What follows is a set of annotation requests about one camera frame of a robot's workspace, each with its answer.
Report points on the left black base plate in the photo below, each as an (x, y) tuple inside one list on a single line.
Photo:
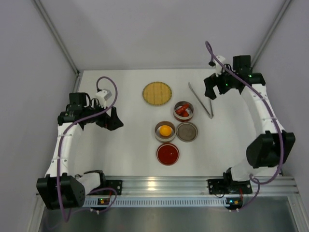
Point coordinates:
[(115, 184)]

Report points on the aluminium mounting rail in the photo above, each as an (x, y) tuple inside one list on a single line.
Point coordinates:
[(182, 192)]

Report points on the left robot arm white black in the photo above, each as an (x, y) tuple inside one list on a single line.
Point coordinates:
[(60, 188)]

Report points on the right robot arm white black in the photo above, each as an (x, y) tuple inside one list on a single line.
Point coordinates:
[(272, 144)]

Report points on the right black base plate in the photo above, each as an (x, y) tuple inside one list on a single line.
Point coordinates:
[(220, 187)]

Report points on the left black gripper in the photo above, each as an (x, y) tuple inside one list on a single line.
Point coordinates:
[(108, 119)]

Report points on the red round lid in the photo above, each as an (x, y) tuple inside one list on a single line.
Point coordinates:
[(167, 154)]

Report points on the beige round lid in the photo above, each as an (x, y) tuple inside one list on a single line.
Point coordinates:
[(187, 132)]

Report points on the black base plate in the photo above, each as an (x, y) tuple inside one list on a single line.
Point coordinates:
[(220, 187), (115, 184)]

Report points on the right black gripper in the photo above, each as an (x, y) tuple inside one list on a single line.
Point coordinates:
[(216, 82)]

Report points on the yellow egg tart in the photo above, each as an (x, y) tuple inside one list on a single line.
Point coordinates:
[(165, 130)]

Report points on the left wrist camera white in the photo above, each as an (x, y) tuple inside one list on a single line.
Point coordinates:
[(102, 96)]

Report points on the steel bowl red rim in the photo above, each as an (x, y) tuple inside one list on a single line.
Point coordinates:
[(190, 110)]

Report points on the steel bowl beige rim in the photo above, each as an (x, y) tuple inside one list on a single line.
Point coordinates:
[(162, 138)]

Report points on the round bamboo tray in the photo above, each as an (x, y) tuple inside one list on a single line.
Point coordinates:
[(157, 93)]

